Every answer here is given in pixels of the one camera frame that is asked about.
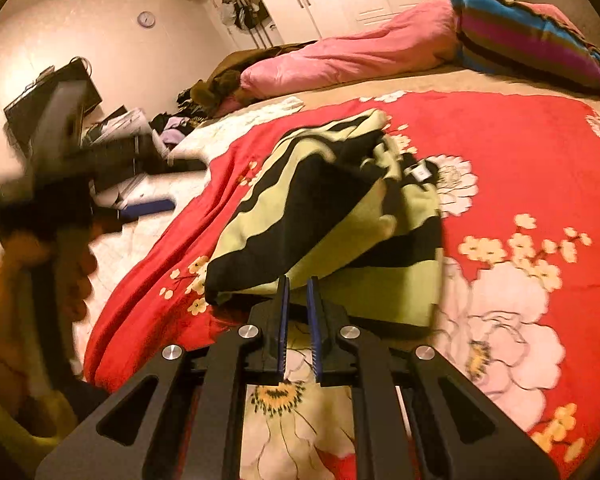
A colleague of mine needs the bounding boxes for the black and green striped garment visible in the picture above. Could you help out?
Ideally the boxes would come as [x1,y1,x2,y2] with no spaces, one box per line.
[206,110,443,334]

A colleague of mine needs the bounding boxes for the pile of clothes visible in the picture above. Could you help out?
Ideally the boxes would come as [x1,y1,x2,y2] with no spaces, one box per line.
[149,86,219,150]

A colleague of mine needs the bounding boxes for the person's left hand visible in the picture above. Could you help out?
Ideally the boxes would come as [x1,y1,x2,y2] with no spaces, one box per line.
[0,228,108,448]

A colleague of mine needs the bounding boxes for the white drawer chest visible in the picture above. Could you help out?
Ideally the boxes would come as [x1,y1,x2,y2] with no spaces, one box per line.
[81,108,176,204]

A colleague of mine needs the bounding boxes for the black monitor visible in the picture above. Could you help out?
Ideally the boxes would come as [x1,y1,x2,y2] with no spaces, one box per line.
[4,58,102,156]

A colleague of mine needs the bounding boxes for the brown fur-trimmed coat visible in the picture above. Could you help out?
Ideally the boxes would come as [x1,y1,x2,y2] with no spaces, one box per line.
[182,40,314,115]

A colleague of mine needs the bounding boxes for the red floral blanket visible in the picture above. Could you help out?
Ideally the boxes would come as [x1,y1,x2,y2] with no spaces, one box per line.
[85,91,600,478]

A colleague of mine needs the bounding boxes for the hanging bags on hooks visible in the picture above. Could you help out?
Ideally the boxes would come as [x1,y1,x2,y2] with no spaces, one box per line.
[220,0,274,49]

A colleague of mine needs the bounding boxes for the beige bed sheet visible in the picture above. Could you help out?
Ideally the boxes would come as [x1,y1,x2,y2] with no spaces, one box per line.
[279,62,600,111]

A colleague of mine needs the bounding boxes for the pink quilt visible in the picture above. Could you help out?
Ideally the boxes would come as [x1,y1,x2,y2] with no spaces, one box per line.
[240,0,460,100]

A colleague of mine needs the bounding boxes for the striped colourful pillow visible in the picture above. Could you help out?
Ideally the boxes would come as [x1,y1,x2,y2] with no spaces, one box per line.
[450,0,600,94]

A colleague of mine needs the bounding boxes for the round wall clock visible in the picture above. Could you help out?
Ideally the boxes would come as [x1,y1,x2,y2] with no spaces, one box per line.
[137,11,157,29]

